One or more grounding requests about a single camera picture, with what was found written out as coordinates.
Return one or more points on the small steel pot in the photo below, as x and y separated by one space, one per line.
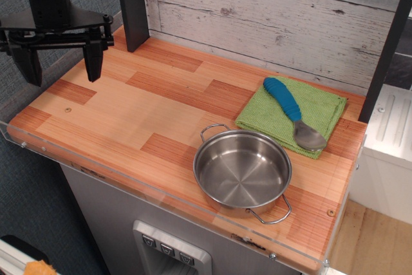
242 173

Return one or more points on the white plastic side unit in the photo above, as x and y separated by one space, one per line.
382 178

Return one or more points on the silver dispenser button panel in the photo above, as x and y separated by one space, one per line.
163 253

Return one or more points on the black vertical post right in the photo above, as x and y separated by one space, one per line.
390 45

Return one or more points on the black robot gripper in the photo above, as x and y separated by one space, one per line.
55 24

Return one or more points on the black vertical post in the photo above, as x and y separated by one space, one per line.
390 45
135 23

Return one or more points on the blue handled metal spoon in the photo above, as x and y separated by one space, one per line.
305 136

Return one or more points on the orange sponge object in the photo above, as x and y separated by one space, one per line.
39 268

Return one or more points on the green folded cloth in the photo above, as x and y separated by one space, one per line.
320 109

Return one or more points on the black vertical post left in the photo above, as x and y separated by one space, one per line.
135 23

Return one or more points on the clear acrylic table guard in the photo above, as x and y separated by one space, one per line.
159 169

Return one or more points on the grey toy fridge cabinet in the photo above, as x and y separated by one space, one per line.
110 213

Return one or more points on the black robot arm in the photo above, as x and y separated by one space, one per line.
52 25

